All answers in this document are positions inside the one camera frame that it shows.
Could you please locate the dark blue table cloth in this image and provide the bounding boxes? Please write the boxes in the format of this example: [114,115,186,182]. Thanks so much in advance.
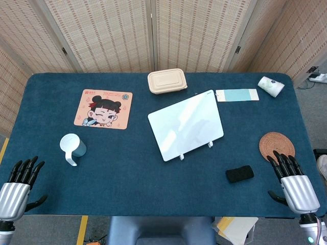
[0,72,319,219]

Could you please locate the blue grey robot torso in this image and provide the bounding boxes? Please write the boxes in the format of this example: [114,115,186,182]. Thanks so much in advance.
[106,216,218,245]

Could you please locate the beige lidded lunch box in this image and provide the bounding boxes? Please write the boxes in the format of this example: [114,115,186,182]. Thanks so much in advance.
[147,68,188,95]

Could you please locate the cartoon girl mouse pad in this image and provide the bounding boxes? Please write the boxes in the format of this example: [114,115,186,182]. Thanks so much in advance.
[74,89,133,130]

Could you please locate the black eraser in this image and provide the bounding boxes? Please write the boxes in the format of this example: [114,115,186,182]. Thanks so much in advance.
[225,165,255,184]

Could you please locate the white and blue card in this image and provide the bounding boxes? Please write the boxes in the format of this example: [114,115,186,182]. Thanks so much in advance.
[215,88,260,103]

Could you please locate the white whiteboard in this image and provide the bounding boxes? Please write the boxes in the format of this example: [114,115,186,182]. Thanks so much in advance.
[147,89,225,162]

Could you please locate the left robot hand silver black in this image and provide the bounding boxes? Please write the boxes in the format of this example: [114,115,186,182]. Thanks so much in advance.
[0,156,49,222]

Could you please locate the white and yellow papers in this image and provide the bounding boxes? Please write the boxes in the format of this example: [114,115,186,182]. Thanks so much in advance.
[213,216,259,245]

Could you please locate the woven folding screen panel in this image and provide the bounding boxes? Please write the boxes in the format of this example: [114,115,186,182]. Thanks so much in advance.
[35,0,156,74]
[227,0,327,87]
[150,0,253,74]
[0,0,77,138]

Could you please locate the white power strip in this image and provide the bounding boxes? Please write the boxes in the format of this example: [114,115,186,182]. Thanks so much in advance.
[309,73,327,84]

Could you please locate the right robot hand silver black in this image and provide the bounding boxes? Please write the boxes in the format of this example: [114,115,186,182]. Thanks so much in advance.
[266,150,321,215]

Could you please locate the brown woven round coaster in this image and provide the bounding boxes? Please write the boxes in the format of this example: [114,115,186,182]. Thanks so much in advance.
[259,131,296,163]

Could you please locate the white shoe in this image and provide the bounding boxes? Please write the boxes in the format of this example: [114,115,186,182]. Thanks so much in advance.
[316,154,327,182]

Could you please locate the white paper cup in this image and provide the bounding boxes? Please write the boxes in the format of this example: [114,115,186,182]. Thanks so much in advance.
[257,76,285,98]

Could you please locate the light blue mug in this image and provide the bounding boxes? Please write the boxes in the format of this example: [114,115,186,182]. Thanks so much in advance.
[59,133,87,167]

